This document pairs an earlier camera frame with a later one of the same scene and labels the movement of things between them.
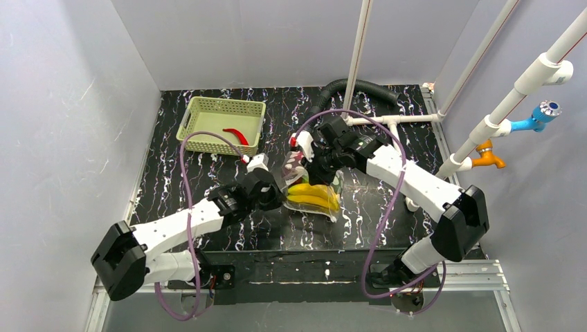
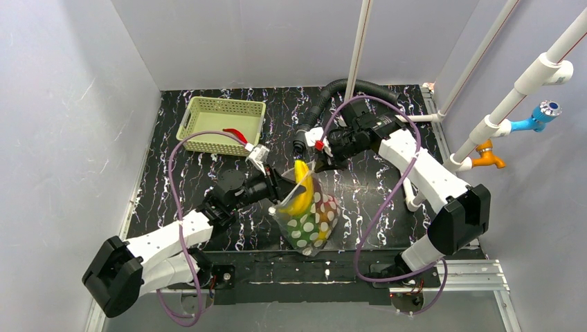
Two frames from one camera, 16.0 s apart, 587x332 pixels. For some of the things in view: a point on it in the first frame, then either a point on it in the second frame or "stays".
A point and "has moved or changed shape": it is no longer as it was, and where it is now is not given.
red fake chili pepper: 241,137 stays
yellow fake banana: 318,195 -> 304,179
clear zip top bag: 304,196 has moved or changed shape
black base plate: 336,277 stays
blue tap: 545,112 stays
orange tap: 487,158 stays
